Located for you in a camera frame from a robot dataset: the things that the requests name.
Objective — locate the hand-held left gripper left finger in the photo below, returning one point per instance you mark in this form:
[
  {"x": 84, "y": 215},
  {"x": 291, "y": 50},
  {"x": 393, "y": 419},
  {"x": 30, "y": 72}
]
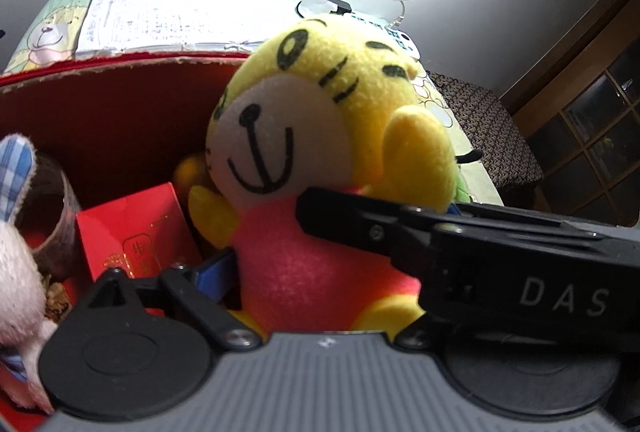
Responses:
[{"x": 217, "y": 274}]

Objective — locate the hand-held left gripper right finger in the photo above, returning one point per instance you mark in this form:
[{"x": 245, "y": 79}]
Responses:
[{"x": 414, "y": 338}]

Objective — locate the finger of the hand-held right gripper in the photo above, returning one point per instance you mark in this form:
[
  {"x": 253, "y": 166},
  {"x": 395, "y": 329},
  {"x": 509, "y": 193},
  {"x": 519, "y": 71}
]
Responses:
[
  {"x": 350, "y": 217},
  {"x": 454, "y": 209}
]

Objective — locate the yellow tiger plush toy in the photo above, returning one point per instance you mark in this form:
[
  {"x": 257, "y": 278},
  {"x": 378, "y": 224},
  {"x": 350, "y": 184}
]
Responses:
[{"x": 310, "y": 82}]

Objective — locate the red cardboard box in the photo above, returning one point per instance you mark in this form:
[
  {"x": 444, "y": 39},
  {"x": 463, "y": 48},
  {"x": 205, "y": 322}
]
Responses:
[{"x": 100, "y": 112}]

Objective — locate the pink plush toy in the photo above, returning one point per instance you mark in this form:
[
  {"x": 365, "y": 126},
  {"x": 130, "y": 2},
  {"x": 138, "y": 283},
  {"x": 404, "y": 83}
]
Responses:
[{"x": 15, "y": 272}]

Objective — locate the dark patterned cloth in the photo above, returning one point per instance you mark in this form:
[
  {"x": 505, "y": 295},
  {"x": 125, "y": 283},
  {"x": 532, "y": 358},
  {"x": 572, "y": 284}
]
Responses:
[{"x": 485, "y": 122}]

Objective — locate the red envelope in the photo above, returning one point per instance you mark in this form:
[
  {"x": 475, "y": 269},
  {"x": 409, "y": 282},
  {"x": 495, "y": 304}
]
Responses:
[{"x": 140, "y": 222}]

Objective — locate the brown speckled object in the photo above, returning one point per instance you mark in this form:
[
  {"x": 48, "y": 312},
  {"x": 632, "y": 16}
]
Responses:
[{"x": 57, "y": 299}]

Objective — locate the white power strip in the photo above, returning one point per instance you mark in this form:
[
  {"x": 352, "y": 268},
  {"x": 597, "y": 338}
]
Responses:
[{"x": 395, "y": 34}]

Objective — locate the black adapter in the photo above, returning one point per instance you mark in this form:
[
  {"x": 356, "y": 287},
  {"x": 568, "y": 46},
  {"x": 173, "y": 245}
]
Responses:
[{"x": 336, "y": 4}]

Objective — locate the wooden glass-pane door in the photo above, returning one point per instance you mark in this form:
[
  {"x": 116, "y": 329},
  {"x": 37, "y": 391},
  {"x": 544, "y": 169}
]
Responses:
[{"x": 620, "y": 12}]

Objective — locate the white paper notebook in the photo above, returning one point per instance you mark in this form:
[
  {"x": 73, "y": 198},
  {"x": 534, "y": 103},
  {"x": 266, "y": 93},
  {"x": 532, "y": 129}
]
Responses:
[{"x": 165, "y": 17}]

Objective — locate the cartoon printed bed sheet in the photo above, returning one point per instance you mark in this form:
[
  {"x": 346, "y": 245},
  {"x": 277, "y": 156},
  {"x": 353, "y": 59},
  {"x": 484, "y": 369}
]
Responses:
[{"x": 50, "y": 32}]

